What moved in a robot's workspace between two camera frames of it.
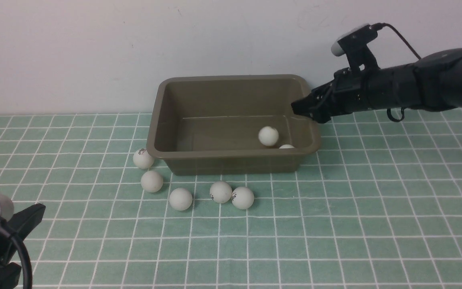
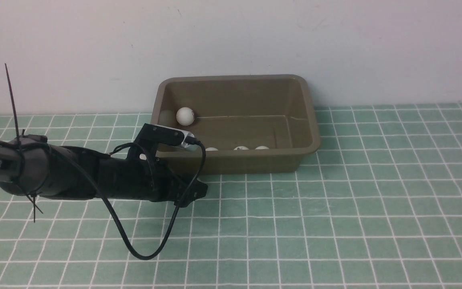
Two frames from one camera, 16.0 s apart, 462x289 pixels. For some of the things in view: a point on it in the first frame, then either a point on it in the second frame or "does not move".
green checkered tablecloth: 377,203 does not move
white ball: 268,136 to 185,116
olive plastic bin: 210,126 does not move
